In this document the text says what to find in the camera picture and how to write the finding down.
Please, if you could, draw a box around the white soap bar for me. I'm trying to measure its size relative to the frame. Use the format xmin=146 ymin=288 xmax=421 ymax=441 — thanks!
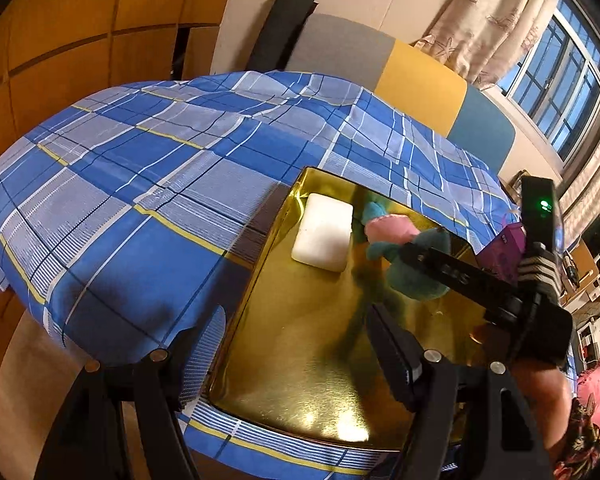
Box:
xmin=291 ymin=192 xmax=355 ymax=274

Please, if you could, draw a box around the blue plaid bed sheet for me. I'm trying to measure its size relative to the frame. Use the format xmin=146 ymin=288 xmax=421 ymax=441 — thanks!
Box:
xmin=0 ymin=70 xmax=522 ymax=477

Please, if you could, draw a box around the window with metal bars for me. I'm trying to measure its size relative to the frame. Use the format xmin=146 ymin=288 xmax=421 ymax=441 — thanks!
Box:
xmin=497 ymin=0 xmax=600 ymax=162

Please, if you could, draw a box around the person's floral clothing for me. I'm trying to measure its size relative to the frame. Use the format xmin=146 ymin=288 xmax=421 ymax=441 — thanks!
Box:
xmin=554 ymin=395 xmax=600 ymax=480

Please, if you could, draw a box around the purple box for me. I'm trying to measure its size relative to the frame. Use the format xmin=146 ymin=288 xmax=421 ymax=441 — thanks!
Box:
xmin=477 ymin=222 xmax=529 ymax=284

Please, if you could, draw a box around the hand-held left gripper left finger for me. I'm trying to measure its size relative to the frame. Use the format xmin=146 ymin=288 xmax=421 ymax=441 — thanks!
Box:
xmin=34 ymin=305 xmax=227 ymax=480

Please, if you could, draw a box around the beige patterned curtain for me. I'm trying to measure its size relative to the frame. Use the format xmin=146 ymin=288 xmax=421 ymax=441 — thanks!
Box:
xmin=412 ymin=0 xmax=567 ymax=92

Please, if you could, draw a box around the gold metal tray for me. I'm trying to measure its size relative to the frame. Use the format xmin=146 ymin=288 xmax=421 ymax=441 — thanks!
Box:
xmin=207 ymin=166 xmax=487 ymax=454

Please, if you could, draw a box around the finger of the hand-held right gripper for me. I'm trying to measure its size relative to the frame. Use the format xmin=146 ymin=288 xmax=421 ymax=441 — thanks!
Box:
xmin=399 ymin=242 xmax=525 ymax=322

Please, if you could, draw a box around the person's right forearm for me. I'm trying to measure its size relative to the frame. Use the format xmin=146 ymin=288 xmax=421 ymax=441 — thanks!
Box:
xmin=509 ymin=359 xmax=575 ymax=467

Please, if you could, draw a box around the pink blanket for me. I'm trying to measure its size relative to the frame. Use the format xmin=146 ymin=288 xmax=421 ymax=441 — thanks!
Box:
xmin=577 ymin=359 xmax=600 ymax=442

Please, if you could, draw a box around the teal and pink plush toy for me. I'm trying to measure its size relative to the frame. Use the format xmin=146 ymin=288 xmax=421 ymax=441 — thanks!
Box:
xmin=362 ymin=200 xmax=454 ymax=304

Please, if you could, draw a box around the wooden desk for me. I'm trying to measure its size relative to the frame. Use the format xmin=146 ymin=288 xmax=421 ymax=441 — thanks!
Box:
xmin=560 ymin=238 xmax=600 ymax=307

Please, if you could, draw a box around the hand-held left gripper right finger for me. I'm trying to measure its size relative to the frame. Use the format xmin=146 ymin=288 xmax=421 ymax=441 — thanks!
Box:
xmin=365 ymin=303 xmax=554 ymax=480

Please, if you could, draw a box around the black rolled mat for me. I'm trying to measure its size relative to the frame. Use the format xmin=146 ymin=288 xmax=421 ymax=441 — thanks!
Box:
xmin=245 ymin=0 xmax=319 ymax=72

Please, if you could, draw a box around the wooden wardrobe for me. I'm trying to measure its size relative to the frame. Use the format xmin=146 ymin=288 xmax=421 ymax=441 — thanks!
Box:
xmin=0 ymin=0 xmax=244 ymax=461

